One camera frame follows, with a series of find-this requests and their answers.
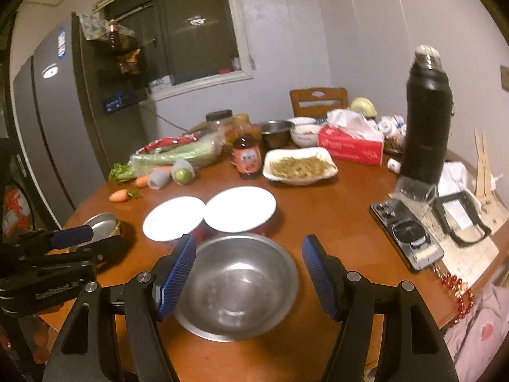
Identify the brown sauce jar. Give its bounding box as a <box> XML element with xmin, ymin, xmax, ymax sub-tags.
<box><xmin>233</xmin><ymin>113</ymin><xmax>262</xmax><ymax>145</ymax></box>

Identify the red tissue box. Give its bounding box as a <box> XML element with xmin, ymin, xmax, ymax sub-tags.
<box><xmin>317</xmin><ymin>109</ymin><xmax>385</xmax><ymax>166</ymax></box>

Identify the black thermos flask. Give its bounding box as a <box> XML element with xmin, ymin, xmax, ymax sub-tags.
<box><xmin>400</xmin><ymin>45</ymin><xmax>453</xmax><ymax>185</ymax></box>

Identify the blue box on sill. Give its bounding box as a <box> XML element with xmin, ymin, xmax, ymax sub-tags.
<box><xmin>103</xmin><ymin>92</ymin><xmax>129</xmax><ymax>115</ymax></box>

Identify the white ceramic bowl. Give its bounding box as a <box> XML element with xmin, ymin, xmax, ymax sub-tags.
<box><xmin>290</xmin><ymin>124</ymin><xmax>322</xmax><ymax>148</ymax></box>

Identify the round metal plate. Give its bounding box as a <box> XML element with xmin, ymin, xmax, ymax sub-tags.
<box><xmin>69</xmin><ymin>212</ymin><xmax>122</xmax><ymax>253</ymax></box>

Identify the grey refrigerator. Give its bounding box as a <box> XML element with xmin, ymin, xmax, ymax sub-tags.
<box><xmin>13</xmin><ymin>13</ymin><xmax>148</xmax><ymax>227</ymax></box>

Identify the dark soy sauce bottle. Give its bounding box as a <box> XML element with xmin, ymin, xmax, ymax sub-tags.
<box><xmin>232</xmin><ymin>126</ymin><xmax>262</xmax><ymax>180</ymax></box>

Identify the window with white frame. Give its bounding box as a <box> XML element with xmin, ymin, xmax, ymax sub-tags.
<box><xmin>92</xmin><ymin>0</ymin><xmax>255</xmax><ymax>101</ymax></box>

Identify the red snack bag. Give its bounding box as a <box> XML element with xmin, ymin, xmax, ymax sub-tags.
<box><xmin>136</xmin><ymin>133</ymin><xmax>200</xmax><ymax>154</ymax></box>

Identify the red bead string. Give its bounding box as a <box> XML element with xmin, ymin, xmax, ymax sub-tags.
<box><xmin>430</xmin><ymin>264</ymin><xmax>476</xmax><ymax>329</ymax></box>

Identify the smartphone with ring holder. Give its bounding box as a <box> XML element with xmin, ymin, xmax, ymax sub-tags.
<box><xmin>370</xmin><ymin>198</ymin><xmax>444</xmax><ymax>272</ymax></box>

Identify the small steel bowl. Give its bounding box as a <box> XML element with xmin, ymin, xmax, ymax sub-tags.
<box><xmin>257</xmin><ymin>120</ymin><xmax>294</xmax><ymax>150</ymax></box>

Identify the wooden chair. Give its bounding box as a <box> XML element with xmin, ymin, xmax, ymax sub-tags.
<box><xmin>289</xmin><ymin>87</ymin><xmax>349</xmax><ymax>117</ymax></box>

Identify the black clip frame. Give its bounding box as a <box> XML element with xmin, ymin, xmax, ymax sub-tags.
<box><xmin>431</xmin><ymin>191</ymin><xmax>492</xmax><ymax>248</ymax></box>

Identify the white dish with food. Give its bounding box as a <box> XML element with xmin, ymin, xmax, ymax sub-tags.
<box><xmin>262</xmin><ymin>147</ymin><xmax>338</xmax><ymax>186</ymax></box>

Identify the glass jar black lid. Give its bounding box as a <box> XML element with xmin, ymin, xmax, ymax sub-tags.
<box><xmin>205</xmin><ymin>110</ymin><xmax>234</xmax><ymax>139</ymax></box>

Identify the celery bunch in bag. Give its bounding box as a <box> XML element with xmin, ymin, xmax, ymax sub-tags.
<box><xmin>109</xmin><ymin>133</ymin><xmax>223</xmax><ymax>184</ymax></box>

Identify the large carrot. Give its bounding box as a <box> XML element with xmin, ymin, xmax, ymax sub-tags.
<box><xmin>109</xmin><ymin>189</ymin><xmax>139</xmax><ymax>203</ymax></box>

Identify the stainless steel bowl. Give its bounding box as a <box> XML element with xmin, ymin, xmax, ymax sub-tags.
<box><xmin>174</xmin><ymin>233</ymin><xmax>299</xmax><ymax>342</ymax></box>

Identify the instant noodle cup white lid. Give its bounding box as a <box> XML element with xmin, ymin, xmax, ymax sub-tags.
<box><xmin>142</xmin><ymin>196</ymin><xmax>205</xmax><ymax>243</ymax></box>

